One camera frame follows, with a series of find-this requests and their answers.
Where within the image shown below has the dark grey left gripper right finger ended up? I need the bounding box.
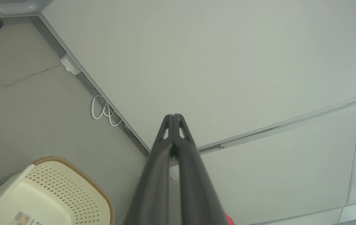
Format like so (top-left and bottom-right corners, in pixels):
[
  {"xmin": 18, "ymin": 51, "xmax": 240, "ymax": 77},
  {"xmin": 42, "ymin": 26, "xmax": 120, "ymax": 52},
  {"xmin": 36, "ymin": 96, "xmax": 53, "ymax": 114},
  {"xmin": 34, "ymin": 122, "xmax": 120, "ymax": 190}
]
[{"xmin": 173, "ymin": 113, "xmax": 230, "ymax": 225}]

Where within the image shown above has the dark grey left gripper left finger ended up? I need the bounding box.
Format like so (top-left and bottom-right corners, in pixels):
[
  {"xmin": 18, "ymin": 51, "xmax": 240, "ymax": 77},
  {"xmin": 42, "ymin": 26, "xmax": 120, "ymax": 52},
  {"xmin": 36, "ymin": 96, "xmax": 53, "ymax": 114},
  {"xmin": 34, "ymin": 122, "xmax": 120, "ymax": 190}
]
[{"xmin": 123, "ymin": 114, "xmax": 176, "ymax": 225}]

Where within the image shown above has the cream plastic laundry basket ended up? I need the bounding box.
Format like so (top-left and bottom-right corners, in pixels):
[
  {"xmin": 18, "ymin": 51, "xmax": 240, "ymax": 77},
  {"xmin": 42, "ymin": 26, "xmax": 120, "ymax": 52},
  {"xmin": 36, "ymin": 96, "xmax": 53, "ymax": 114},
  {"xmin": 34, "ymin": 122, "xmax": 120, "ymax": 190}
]
[{"xmin": 0, "ymin": 156, "xmax": 115, "ymax": 225}]

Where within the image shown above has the grey seat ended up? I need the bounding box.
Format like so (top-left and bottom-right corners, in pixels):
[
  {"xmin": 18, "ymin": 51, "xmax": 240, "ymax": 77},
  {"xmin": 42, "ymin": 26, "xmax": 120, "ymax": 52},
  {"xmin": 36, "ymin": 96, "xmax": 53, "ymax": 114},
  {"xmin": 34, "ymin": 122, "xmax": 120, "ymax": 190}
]
[{"xmin": 0, "ymin": 0, "xmax": 55, "ymax": 18}]

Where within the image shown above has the paper label sticker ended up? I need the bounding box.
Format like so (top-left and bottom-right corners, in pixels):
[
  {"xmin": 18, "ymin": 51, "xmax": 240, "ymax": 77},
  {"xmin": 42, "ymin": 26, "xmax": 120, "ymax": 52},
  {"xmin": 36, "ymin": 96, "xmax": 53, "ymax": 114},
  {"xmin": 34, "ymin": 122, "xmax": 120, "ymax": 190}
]
[{"xmin": 8, "ymin": 210, "xmax": 44, "ymax": 225}]

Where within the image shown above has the white coiled floor cable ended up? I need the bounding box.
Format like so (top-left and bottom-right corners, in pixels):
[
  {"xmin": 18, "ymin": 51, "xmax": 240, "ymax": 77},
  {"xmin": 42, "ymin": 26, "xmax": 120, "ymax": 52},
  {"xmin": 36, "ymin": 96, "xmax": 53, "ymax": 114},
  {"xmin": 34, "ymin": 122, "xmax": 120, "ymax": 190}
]
[{"xmin": 91, "ymin": 95, "xmax": 124, "ymax": 127}]

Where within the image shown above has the white wall socket box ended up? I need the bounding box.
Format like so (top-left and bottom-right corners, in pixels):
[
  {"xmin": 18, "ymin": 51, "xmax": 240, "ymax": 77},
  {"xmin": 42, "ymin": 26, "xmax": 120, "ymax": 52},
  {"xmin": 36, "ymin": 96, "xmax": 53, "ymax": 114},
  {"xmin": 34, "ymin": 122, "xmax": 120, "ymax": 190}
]
[{"xmin": 60, "ymin": 53, "xmax": 82, "ymax": 76}]

